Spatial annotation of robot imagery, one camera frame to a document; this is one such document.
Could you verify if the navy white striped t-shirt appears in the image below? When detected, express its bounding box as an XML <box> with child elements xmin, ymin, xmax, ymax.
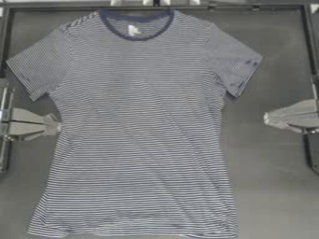
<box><xmin>3</xmin><ymin>7</ymin><xmax>264</xmax><ymax>239</ymax></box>

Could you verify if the black table frame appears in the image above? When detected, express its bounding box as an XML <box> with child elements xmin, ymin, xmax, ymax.
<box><xmin>0</xmin><ymin>1</ymin><xmax>319</xmax><ymax>78</ymax></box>

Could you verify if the black rounded side bracket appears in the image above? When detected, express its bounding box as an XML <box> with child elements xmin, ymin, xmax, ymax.
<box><xmin>302</xmin><ymin>134</ymin><xmax>319</xmax><ymax>176</ymax></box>
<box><xmin>0</xmin><ymin>136</ymin><xmax>11</xmax><ymax>178</ymax></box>

